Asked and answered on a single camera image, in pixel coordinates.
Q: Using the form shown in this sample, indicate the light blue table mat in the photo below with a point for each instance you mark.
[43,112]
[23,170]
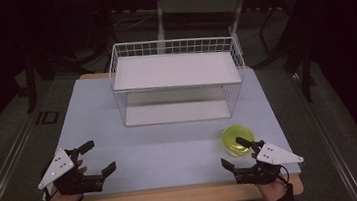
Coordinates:
[159,156]

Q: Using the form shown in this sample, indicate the yellow-green translucent bowl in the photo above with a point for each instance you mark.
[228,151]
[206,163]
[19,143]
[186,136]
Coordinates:
[232,135]

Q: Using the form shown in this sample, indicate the black stand legs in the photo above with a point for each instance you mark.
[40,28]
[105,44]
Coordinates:
[295,51]

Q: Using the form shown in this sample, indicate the wooden table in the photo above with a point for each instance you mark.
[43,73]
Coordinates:
[176,197]

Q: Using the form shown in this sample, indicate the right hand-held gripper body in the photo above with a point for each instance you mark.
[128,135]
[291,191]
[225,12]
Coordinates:
[274,155]

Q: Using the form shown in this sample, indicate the grey metal frame stand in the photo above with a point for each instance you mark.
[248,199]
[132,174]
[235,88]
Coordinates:
[200,3]

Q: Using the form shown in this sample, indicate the black rectangular floor frame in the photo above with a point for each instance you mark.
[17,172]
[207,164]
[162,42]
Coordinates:
[47,117]

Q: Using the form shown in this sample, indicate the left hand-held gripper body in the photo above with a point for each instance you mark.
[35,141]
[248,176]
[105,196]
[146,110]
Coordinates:
[59,163]

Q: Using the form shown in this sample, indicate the person's right hand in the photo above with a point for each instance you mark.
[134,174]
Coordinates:
[274,191]

